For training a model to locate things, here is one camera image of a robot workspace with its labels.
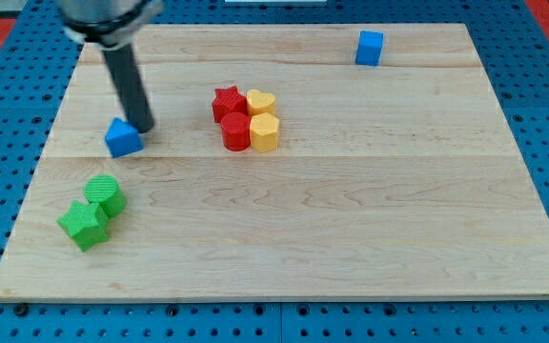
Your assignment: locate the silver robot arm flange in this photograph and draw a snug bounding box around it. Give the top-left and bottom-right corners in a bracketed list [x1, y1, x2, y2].
[55, 0, 164, 50]

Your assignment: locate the red star block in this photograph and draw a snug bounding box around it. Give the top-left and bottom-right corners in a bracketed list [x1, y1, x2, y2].
[212, 86, 247, 123]

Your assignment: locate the blue cube block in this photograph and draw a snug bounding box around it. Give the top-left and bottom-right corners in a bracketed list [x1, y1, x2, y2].
[356, 30, 385, 67]

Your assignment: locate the green star block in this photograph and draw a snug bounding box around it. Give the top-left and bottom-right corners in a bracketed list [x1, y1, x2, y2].
[57, 201, 109, 252]

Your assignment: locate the yellow hexagon block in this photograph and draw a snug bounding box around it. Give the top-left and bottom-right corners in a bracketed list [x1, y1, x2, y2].
[250, 112, 280, 152]

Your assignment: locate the red cylinder block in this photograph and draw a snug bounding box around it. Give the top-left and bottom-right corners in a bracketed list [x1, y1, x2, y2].
[220, 112, 251, 151]

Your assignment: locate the yellow heart block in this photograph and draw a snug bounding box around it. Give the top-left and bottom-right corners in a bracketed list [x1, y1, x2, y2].
[246, 90, 276, 116]

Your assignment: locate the blue triangular prism block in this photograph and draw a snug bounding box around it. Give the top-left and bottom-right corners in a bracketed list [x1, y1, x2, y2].
[104, 118, 144, 158]

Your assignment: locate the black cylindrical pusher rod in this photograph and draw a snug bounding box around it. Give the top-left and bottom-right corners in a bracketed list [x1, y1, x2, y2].
[102, 44, 154, 133]

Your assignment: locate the green cylinder block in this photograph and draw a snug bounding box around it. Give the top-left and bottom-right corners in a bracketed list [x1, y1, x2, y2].
[83, 174, 127, 217]

